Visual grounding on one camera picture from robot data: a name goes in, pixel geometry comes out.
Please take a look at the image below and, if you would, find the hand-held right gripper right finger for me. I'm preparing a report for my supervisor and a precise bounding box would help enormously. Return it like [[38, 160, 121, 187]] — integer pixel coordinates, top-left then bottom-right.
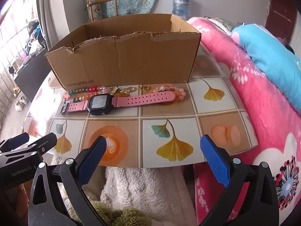
[[198, 135, 280, 226]]

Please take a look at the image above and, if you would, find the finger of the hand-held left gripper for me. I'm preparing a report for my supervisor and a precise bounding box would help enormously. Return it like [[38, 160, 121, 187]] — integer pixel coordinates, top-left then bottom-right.
[[5, 132, 57, 163], [0, 132, 30, 154]]

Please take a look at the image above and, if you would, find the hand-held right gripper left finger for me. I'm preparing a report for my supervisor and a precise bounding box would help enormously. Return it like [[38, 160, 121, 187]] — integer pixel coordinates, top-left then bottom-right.
[[28, 135, 111, 226]]

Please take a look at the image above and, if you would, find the pink strap digital watch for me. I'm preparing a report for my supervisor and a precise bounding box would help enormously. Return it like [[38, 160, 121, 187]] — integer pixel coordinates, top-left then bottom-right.
[[61, 92, 176, 116]]

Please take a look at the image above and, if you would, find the brown cardboard box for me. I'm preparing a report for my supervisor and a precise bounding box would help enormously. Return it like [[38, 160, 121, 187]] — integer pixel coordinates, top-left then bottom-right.
[[45, 14, 202, 90]]

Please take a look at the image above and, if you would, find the white fluffy garment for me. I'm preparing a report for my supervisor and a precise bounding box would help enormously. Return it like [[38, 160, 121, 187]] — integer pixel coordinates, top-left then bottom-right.
[[50, 157, 198, 226]]

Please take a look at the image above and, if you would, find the green fluffy garment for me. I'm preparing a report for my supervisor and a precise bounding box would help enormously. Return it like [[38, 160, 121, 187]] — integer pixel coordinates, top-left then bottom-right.
[[90, 200, 152, 226]]

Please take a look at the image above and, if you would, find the pink floral blanket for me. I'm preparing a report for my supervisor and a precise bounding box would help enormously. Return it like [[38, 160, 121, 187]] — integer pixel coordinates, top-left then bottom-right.
[[187, 16, 301, 226]]

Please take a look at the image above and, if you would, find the dark low cabinet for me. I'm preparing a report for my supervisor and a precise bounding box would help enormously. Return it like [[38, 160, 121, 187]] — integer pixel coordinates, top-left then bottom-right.
[[14, 48, 51, 103]]

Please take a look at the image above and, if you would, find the pile of clothes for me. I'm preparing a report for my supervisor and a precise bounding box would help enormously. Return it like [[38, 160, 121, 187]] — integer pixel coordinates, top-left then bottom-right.
[[25, 20, 47, 54]]

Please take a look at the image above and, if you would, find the blue folded cloth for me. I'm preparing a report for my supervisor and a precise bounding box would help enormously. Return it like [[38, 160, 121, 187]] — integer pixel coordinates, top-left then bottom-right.
[[230, 24, 301, 116]]

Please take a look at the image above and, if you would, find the grey curtain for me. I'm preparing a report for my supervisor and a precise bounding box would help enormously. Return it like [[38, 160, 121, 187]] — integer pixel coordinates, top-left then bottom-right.
[[36, 0, 71, 50]]

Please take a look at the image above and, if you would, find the grey lace-trimmed pillow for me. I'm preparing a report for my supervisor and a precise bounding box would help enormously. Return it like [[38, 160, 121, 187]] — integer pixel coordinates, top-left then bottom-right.
[[204, 16, 245, 34]]

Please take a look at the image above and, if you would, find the wooden chair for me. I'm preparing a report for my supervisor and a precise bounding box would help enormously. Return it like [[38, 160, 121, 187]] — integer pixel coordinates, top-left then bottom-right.
[[86, 0, 120, 23]]

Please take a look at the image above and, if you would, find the blue water jug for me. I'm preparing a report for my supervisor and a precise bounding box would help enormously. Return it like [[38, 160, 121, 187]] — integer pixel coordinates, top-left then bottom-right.
[[173, 0, 191, 19]]

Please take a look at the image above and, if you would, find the dark red door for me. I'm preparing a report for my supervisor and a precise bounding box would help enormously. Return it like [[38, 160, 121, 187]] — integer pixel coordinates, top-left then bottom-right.
[[265, 0, 298, 45]]

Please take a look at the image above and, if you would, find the orange bead bracelet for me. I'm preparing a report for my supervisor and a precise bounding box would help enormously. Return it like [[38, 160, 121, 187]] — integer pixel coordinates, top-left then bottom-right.
[[150, 86, 187, 102]]

